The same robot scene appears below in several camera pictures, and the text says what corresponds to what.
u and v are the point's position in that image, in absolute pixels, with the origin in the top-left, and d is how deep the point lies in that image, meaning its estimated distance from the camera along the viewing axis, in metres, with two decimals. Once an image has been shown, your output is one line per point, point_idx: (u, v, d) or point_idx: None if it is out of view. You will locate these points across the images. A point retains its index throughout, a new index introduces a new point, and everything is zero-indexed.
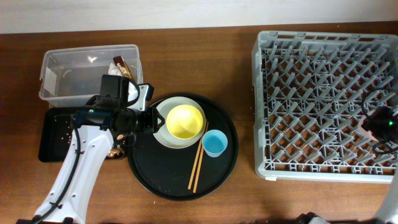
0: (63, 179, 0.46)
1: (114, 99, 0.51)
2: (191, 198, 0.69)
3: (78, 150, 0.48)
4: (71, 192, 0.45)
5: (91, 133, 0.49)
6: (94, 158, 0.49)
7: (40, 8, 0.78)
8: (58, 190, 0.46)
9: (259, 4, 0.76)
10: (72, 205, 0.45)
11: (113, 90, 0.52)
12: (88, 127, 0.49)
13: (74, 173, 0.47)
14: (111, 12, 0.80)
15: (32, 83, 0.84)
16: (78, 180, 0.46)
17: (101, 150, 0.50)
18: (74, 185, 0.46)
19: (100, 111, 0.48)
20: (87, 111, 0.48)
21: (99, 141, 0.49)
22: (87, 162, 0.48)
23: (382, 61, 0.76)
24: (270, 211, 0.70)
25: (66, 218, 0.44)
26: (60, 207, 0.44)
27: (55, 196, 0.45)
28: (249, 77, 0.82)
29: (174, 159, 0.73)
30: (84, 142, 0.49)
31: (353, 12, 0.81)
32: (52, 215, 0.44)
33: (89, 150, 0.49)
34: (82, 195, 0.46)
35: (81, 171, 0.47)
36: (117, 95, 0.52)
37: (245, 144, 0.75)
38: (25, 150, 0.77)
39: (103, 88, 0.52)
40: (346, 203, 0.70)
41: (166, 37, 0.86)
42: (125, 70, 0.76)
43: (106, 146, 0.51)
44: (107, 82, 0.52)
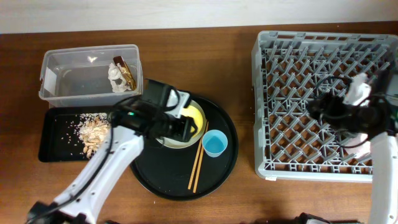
0: (87, 174, 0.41)
1: (153, 106, 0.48)
2: (191, 198, 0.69)
3: (108, 149, 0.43)
4: (92, 189, 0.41)
5: (127, 134, 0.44)
6: (122, 162, 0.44)
7: (40, 8, 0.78)
8: (79, 182, 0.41)
9: (260, 4, 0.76)
10: (89, 203, 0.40)
11: (155, 96, 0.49)
12: (125, 129, 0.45)
13: (99, 171, 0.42)
14: (111, 12, 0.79)
15: (32, 83, 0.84)
16: (102, 178, 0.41)
17: (131, 152, 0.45)
18: (97, 182, 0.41)
19: (138, 116, 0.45)
20: (126, 113, 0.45)
21: (130, 147, 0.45)
22: (116, 164, 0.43)
23: (382, 61, 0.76)
24: (269, 211, 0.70)
25: (79, 215, 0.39)
26: (78, 201, 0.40)
27: (75, 189, 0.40)
28: (249, 77, 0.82)
29: (174, 159, 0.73)
30: (116, 142, 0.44)
31: (354, 11, 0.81)
32: (68, 207, 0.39)
33: (119, 153, 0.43)
34: (101, 195, 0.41)
35: (107, 172, 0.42)
36: (158, 101, 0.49)
37: (245, 144, 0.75)
38: (25, 151, 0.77)
39: (147, 93, 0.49)
40: (346, 202, 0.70)
41: (166, 36, 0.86)
42: (125, 70, 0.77)
43: (135, 150, 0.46)
44: (152, 86, 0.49)
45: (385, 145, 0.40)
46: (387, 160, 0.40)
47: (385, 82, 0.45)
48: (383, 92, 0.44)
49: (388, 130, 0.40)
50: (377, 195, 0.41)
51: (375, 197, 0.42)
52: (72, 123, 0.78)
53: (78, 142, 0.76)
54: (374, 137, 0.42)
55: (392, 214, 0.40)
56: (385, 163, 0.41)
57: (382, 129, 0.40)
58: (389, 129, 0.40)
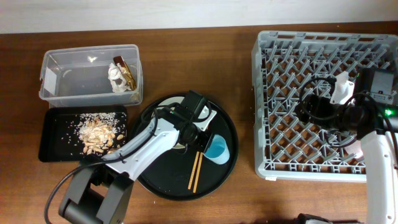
0: (133, 145, 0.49)
1: (189, 113, 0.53)
2: (190, 198, 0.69)
3: (152, 130, 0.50)
4: (136, 157, 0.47)
5: (167, 125, 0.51)
6: (160, 146, 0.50)
7: (40, 8, 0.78)
8: (127, 149, 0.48)
9: (260, 4, 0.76)
10: (132, 166, 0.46)
11: (192, 105, 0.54)
12: (164, 121, 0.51)
13: (143, 145, 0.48)
14: (111, 12, 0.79)
15: (32, 83, 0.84)
16: (144, 152, 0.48)
17: (168, 140, 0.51)
18: (140, 154, 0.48)
19: (177, 116, 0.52)
20: (168, 112, 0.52)
21: (170, 136, 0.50)
22: (156, 146, 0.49)
23: (382, 60, 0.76)
24: (269, 211, 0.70)
25: (123, 173, 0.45)
26: (124, 163, 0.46)
27: (122, 153, 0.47)
28: (249, 77, 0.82)
29: (174, 159, 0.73)
30: (159, 129, 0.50)
31: (354, 11, 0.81)
32: (115, 165, 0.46)
33: (160, 137, 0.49)
34: (141, 166, 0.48)
35: (148, 147, 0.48)
36: (193, 111, 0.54)
37: (245, 144, 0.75)
38: (25, 151, 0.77)
39: (186, 99, 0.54)
40: (346, 202, 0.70)
41: (166, 36, 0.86)
42: (125, 70, 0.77)
43: (170, 142, 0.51)
44: (193, 96, 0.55)
45: (374, 144, 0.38)
46: (378, 158, 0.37)
47: (366, 81, 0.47)
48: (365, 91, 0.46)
49: (377, 130, 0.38)
50: (372, 197, 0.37)
51: (370, 201, 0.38)
52: (72, 123, 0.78)
53: (78, 142, 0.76)
54: (365, 135, 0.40)
55: (390, 216, 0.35)
56: (377, 162, 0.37)
57: (369, 129, 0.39)
58: (377, 127, 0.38)
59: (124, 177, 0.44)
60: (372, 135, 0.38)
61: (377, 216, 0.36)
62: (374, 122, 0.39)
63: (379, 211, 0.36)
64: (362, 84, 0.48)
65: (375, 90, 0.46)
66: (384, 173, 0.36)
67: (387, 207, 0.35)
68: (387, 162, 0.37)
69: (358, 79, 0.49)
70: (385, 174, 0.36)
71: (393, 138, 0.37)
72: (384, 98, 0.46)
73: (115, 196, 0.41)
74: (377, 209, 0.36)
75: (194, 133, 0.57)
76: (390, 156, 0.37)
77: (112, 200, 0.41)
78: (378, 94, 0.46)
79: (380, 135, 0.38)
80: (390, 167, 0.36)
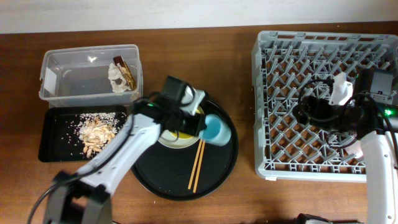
0: (109, 150, 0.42)
1: (171, 101, 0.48)
2: (190, 198, 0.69)
3: (128, 130, 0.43)
4: (113, 164, 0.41)
5: (145, 121, 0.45)
6: (140, 145, 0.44)
7: (40, 8, 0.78)
8: (101, 157, 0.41)
9: (259, 4, 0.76)
10: (110, 176, 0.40)
11: (172, 92, 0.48)
12: (142, 117, 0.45)
13: (119, 149, 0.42)
14: (111, 12, 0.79)
15: (32, 82, 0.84)
16: (122, 157, 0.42)
17: (148, 139, 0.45)
18: (117, 159, 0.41)
19: (158, 108, 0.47)
20: (146, 105, 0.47)
21: (150, 133, 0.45)
22: (135, 148, 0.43)
23: (382, 60, 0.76)
24: (269, 211, 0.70)
25: (99, 185, 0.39)
26: (99, 173, 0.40)
27: (98, 162, 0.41)
28: (249, 77, 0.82)
29: (174, 159, 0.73)
30: (136, 126, 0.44)
31: (354, 11, 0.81)
32: (89, 178, 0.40)
33: (139, 137, 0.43)
34: (120, 172, 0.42)
35: (126, 152, 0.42)
36: (175, 99, 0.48)
37: (245, 144, 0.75)
38: (25, 151, 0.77)
39: (165, 86, 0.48)
40: (346, 203, 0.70)
41: (166, 36, 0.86)
42: (126, 70, 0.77)
43: (150, 139, 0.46)
44: (171, 82, 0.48)
45: (375, 144, 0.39)
46: (377, 158, 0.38)
47: (366, 82, 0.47)
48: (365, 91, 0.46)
49: (377, 129, 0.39)
50: (372, 196, 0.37)
51: (370, 201, 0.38)
52: (72, 123, 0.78)
53: (78, 142, 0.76)
54: (365, 135, 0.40)
55: (390, 216, 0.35)
56: (377, 162, 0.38)
57: (370, 129, 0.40)
58: (377, 127, 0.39)
59: (101, 190, 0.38)
60: (372, 135, 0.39)
61: (377, 215, 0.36)
62: (374, 122, 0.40)
63: (379, 211, 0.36)
64: (362, 84, 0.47)
65: (375, 90, 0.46)
66: (384, 173, 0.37)
67: (387, 207, 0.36)
68: (388, 162, 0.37)
69: (357, 79, 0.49)
70: (386, 173, 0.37)
71: (392, 138, 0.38)
72: (384, 98, 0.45)
73: (93, 213, 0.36)
74: (377, 210, 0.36)
75: (183, 120, 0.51)
76: (390, 155, 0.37)
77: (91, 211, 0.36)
78: (378, 95, 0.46)
79: (381, 135, 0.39)
80: (390, 166, 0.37)
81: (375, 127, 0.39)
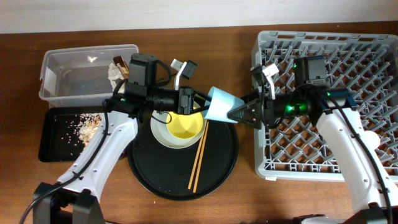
0: (87, 155, 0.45)
1: (142, 88, 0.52)
2: (191, 198, 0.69)
3: (105, 130, 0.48)
4: (94, 167, 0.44)
5: (120, 118, 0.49)
6: (119, 143, 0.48)
7: (39, 8, 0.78)
8: (81, 162, 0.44)
9: (259, 4, 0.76)
10: (92, 179, 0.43)
11: (140, 78, 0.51)
12: (119, 114, 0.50)
13: (98, 151, 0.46)
14: (111, 12, 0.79)
15: (32, 83, 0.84)
16: (101, 157, 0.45)
17: (127, 135, 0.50)
18: (97, 161, 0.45)
19: (130, 102, 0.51)
20: (119, 99, 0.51)
21: (127, 128, 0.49)
22: (113, 145, 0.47)
23: (382, 61, 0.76)
24: (270, 211, 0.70)
25: (83, 190, 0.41)
26: (81, 179, 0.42)
27: (78, 168, 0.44)
28: (249, 77, 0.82)
29: (174, 158, 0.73)
30: (112, 124, 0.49)
31: (354, 11, 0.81)
32: (72, 185, 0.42)
33: (116, 134, 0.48)
34: (102, 172, 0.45)
35: (106, 151, 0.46)
36: (144, 83, 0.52)
37: (245, 144, 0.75)
38: (25, 151, 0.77)
39: (130, 75, 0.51)
40: (346, 202, 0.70)
41: (166, 36, 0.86)
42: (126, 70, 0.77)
43: (129, 135, 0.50)
44: (134, 68, 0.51)
45: (329, 124, 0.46)
46: (336, 134, 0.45)
47: (303, 71, 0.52)
48: (306, 80, 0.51)
49: (326, 111, 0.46)
50: (347, 171, 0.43)
51: (346, 177, 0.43)
52: (72, 122, 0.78)
53: (78, 142, 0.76)
54: (319, 119, 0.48)
55: (365, 179, 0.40)
56: (338, 139, 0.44)
57: (320, 113, 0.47)
58: (324, 108, 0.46)
59: (86, 194, 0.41)
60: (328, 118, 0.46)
61: (356, 185, 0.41)
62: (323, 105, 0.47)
63: (356, 180, 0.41)
64: (301, 73, 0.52)
65: (313, 76, 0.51)
66: (345, 145, 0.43)
67: (360, 172, 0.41)
68: (344, 134, 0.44)
69: (295, 69, 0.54)
70: (347, 145, 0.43)
71: (340, 114, 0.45)
72: (323, 81, 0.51)
73: (84, 214, 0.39)
74: (354, 179, 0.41)
75: (168, 98, 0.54)
76: (345, 129, 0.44)
77: (82, 219, 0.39)
78: (316, 80, 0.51)
79: (330, 114, 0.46)
80: (349, 138, 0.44)
81: (323, 109, 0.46)
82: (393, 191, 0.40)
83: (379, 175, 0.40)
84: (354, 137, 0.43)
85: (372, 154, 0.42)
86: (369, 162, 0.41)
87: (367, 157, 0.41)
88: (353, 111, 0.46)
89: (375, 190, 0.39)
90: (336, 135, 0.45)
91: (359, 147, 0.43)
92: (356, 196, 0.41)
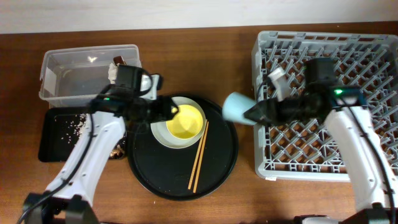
0: (76, 158, 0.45)
1: (128, 90, 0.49)
2: (190, 198, 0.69)
3: (91, 132, 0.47)
4: (82, 171, 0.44)
5: (106, 119, 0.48)
6: (106, 144, 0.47)
7: (40, 9, 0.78)
8: (69, 168, 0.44)
9: (259, 4, 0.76)
10: (81, 183, 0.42)
11: (126, 79, 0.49)
12: (103, 114, 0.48)
13: (86, 154, 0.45)
14: (111, 12, 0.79)
15: (32, 83, 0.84)
16: (89, 160, 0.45)
17: (114, 134, 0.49)
18: (86, 164, 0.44)
19: (115, 100, 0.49)
20: (102, 99, 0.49)
21: (112, 129, 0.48)
22: (100, 145, 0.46)
23: (382, 61, 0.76)
24: (270, 211, 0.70)
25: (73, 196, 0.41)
26: (71, 185, 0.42)
27: (66, 174, 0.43)
28: (249, 77, 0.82)
29: (174, 158, 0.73)
30: (97, 126, 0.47)
31: (354, 11, 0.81)
32: (62, 191, 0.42)
33: (102, 134, 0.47)
34: (92, 175, 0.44)
35: (93, 153, 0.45)
36: (131, 84, 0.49)
37: (245, 144, 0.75)
38: (24, 151, 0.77)
39: (117, 77, 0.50)
40: (346, 202, 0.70)
41: (166, 36, 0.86)
42: None
43: (117, 133, 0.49)
44: (121, 71, 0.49)
45: (338, 121, 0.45)
46: (344, 131, 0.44)
47: (313, 71, 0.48)
48: (314, 80, 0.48)
49: (335, 108, 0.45)
50: (352, 169, 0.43)
51: (351, 174, 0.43)
52: (72, 123, 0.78)
53: None
54: (327, 117, 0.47)
55: (371, 179, 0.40)
56: (346, 137, 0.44)
57: (329, 109, 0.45)
58: (333, 105, 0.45)
59: (76, 199, 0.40)
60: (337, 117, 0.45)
61: (360, 184, 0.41)
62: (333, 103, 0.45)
63: (361, 178, 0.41)
64: (311, 75, 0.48)
65: (322, 77, 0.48)
66: (353, 143, 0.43)
67: (367, 172, 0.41)
68: (353, 132, 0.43)
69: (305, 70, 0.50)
70: (356, 144, 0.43)
71: (351, 112, 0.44)
72: (332, 81, 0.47)
73: (76, 219, 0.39)
74: (359, 177, 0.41)
75: (150, 109, 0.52)
76: (354, 127, 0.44)
77: None
78: (326, 81, 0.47)
79: (340, 112, 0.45)
80: (356, 136, 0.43)
81: (333, 107, 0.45)
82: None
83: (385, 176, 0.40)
84: (363, 137, 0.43)
85: (379, 154, 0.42)
86: (377, 163, 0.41)
87: (374, 156, 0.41)
88: (362, 110, 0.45)
89: (380, 190, 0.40)
90: (343, 132, 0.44)
91: (367, 145, 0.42)
92: (360, 195, 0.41)
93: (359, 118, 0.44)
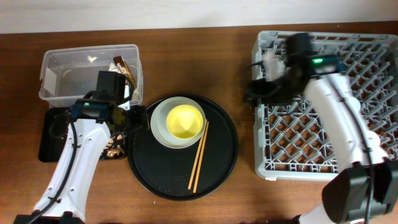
0: (61, 173, 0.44)
1: (110, 94, 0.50)
2: (191, 198, 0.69)
3: (74, 144, 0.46)
4: (70, 185, 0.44)
5: (87, 127, 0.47)
6: (91, 154, 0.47)
7: (39, 8, 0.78)
8: (56, 185, 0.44)
9: (259, 4, 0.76)
10: (71, 199, 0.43)
11: (109, 85, 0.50)
12: (84, 121, 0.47)
13: (71, 168, 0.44)
14: (111, 12, 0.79)
15: (32, 83, 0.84)
16: (76, 174, 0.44)
17: (98, 143, 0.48)
18: (73, 178, 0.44)
19: (96, 104, 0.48)
20: (83, 104, 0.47)
21: (97, 136, 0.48)
22: (85, 157, 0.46)
23: (382, 61, 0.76)
24: (270, 211, 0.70)
25: (64, 213, 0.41)
26: (60, 202, 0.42)
27: (53, 191, 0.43)
28: (249, 77, 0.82)
29: (174, 159, 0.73)
30: (81, 135, 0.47)
31: (354, 11, 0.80)
32: (51, 210, 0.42)
33: (86, 144, 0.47)
34: (80, 188, 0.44)
35: (79, 165, 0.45)
36: (113, 90, 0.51)
37: (245, 144, 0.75)
38: (24, 151, 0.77)
39: (99, 84, 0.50)
40: None
41: (166, 36, 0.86)
42: (125, 70, 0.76)
43: (102, 140, 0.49)
44: (103, 78, 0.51)
45: (316, 88, 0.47)
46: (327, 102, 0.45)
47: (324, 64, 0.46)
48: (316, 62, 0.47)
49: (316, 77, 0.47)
50: (336, 140, 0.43)
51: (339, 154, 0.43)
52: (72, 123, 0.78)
53: None
54: (310, 88, 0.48)
55: (350, 140, 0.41)
56: (326, 103, 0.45)
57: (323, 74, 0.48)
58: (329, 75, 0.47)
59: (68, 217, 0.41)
60: (331, 75, 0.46)
61: (344, 157, 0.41)
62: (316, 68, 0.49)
63: (342, 141, 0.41)
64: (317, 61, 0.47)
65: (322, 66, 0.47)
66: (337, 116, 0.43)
67: (346, 134, 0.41)
68: (331, 98, 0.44)
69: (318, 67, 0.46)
70: (335, 110, 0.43)
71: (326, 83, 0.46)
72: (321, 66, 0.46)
73: None
74: (341, 144, 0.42)
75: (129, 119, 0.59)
76: (332, 94, 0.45)
77: None
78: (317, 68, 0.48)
79: (319, 81, 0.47)
80: (336, 102, 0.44)
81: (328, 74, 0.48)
82: (375, 150, 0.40)
83: (362, 135, 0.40)
84: (342, 102, 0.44)
85: (357, 117, 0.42)
86: (354, 124, 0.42)
87: (354, 122, 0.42)
88: (339, 78, 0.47)
89: (359, 150, 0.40)
90: (329, 109, 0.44)
91: (346, 112, 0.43)
92: (342, 158, 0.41)
93: (337, 86, 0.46)
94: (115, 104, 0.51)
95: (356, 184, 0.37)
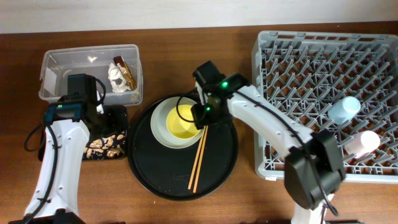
0: (46, 175, 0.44)
1: (82, 95, 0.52)
2: (190, 198, 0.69)
3: (55, 144, 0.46)
4: (58, 185, 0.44)
5: (65, 128, 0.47)
6: (74, 152, 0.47)
7: (38, 8, 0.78)
8: (43, 186, 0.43)
9: (259, 4, 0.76)
10: (61, 197, 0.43)
11: (81, 87, 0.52)
12: (60, 122, 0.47)
13: (56, 168, 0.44)
14: (111, 12, 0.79)
15: (31, 83, 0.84)
16: (61, 174, 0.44)
17: (78, 140, 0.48)
18: (60, 177, 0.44)
19: (69, 105, 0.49)
20: (56, 107, 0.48)
21: (76, 135, 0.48)
22: (68, 155, 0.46)
23: (382, 61, 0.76)
24: (269, 211, 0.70)
25: (58, 211, 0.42)
26: (50, 201, 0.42)
27: (41, 193, 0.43)
28: (249, 77, 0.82)
29: (173, 159, 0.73)
30: (60, 136, 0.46)
31: (354, 11, 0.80)
32: (44, 210, 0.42)
33: (66, 144, 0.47)
34: (69, 186, 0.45)
35: (63, 165, 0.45)
36: (84, 91, 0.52)
37: (245, 144, 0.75)
38: (24, 151, 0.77)
39: (71, 87, 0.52)
40: (346, 202, 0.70)
41: (166, 36, 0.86)
42: (125, 70, 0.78)
43: (81, 138, 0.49)
44: (73, 81, 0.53)
45: (236, 107, 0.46)
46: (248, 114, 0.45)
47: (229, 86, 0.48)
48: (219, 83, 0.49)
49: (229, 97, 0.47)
50: (273, 141, 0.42)
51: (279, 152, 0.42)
52: None
53: None
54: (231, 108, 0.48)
55: (278, 131, 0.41)
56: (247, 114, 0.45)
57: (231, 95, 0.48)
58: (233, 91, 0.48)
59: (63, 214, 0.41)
60: (240, 89, 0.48)
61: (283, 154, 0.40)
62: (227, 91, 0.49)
63: (274, 139, 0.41)
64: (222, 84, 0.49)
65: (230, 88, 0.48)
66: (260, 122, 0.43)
67: (272, 128, 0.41)
68: (247, 107, 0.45)
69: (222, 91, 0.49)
70: (255, 117, 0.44)
71: (239, 94, 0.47)
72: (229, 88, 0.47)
73: None
74: (275, 143, 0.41)
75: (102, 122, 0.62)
76: (247, 102, 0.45)
77: None
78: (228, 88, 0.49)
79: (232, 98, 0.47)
80: (253, 107, 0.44)
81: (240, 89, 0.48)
82: (303, 129, 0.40)
83: (285, 122, 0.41)
84: (258, 106, 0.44)
85: (275, 111, 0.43)
86: (275, 118, 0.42)
87: (273, 116, 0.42)
88: (247, 87, 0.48)
89: (288, 137, 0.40)
90: (254, 120, 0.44)
91: (265, 112, 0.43)
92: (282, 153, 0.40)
93: (245, 93, 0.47)
94: (90, 104, 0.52)
95: (300, 167, 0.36)
